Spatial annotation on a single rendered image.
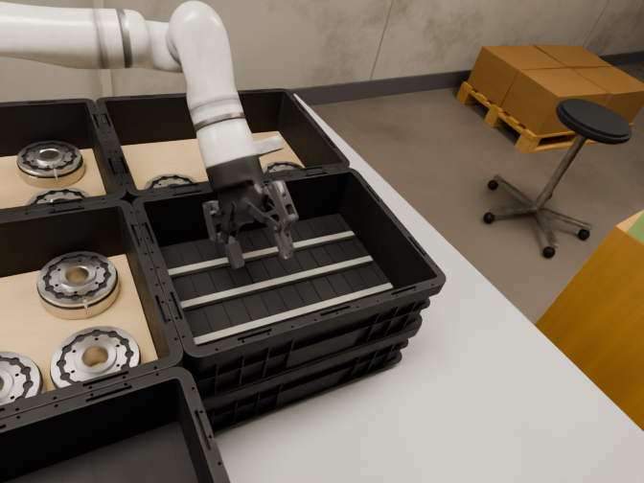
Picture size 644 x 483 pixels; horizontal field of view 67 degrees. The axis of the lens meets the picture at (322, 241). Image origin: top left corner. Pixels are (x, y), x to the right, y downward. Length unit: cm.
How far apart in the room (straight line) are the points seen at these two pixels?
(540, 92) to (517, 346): 245
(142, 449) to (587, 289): 156
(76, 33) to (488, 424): 84
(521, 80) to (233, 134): 290
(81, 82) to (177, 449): 208
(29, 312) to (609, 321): 168
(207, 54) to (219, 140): 11
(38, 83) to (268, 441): 202
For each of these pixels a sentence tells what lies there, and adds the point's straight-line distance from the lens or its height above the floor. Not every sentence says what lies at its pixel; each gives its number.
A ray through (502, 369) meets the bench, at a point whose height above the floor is 70.
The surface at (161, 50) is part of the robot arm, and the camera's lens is 73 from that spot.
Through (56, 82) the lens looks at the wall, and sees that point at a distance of 252.
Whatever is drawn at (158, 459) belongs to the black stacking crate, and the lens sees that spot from 65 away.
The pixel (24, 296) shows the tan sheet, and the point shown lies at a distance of 81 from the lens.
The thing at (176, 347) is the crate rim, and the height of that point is 93.
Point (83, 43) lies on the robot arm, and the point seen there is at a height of 115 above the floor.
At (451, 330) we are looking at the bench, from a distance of 102.
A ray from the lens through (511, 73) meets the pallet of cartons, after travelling 349.
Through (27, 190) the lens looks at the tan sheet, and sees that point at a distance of 98.
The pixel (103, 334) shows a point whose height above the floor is 86.
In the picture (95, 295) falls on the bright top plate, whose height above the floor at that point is 86.
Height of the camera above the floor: 143
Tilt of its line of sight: 42 degrees down
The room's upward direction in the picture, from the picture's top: 15 degrees clockwise
